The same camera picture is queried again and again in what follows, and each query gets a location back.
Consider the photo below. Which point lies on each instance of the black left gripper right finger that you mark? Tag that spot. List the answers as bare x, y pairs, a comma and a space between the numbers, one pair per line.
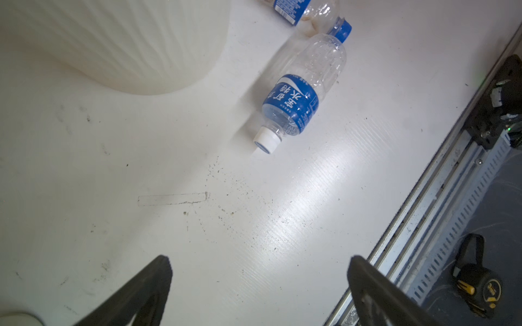
378, 301

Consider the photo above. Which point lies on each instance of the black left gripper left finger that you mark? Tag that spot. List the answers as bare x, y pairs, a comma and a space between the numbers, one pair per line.
141, 301

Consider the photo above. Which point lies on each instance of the small bottle blue label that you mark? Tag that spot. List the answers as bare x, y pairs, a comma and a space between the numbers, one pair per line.
295, 98

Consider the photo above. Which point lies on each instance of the small bottle blue cap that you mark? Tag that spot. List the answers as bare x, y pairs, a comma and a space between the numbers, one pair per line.
313, 17

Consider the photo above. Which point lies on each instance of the white bin yellow bag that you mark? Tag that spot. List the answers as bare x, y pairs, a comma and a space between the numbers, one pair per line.
137, 47

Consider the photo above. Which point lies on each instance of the black round object bottom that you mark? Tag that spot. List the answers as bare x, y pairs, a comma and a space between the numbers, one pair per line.
480, 287

